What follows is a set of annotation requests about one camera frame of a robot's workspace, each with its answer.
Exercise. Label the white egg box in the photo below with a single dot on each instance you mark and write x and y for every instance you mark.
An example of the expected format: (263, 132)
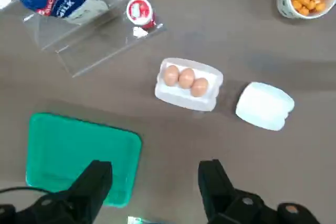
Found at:
(183, 102)

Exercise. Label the brown egg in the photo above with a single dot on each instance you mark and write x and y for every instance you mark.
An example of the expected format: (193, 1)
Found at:
(171, 75)
(199, 86)
(186, 78)

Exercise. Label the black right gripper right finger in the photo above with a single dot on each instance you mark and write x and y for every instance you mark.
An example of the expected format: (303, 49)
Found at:
(218, 197)

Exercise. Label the red white-capped yogurt bottle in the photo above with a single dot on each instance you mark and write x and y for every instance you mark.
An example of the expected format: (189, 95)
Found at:
(139, 11)

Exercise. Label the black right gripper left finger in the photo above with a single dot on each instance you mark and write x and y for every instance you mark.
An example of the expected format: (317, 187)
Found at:
(86, 197)

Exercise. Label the clear acrylic shelf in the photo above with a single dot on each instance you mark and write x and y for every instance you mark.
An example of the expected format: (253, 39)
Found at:
(86, 48)

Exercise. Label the green plastic tray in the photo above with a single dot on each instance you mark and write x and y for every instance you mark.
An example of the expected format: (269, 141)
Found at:
(65, 142)

